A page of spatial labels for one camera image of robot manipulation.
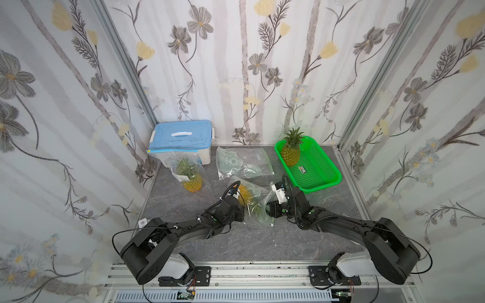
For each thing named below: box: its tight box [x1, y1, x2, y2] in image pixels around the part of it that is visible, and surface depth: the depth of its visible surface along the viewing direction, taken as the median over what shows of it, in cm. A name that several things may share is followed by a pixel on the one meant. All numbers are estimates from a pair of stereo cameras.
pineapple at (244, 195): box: [238, 184, 254, 207], surface depth 90 cm
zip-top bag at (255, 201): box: [228, 176, 275, 227], surface depth 87 cm
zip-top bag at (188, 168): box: [161, 151, 211, 194], surface depth 88 cm
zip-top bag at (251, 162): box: [215, 145, 275, 180], surface depth 113 cm
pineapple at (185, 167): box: [176, 157, 203, 193], surface depth 88 cm
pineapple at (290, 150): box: [281, 126, 305, 167], surface depth 102 cm
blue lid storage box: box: [147, 119, 215, 165], surface depth 104 cm
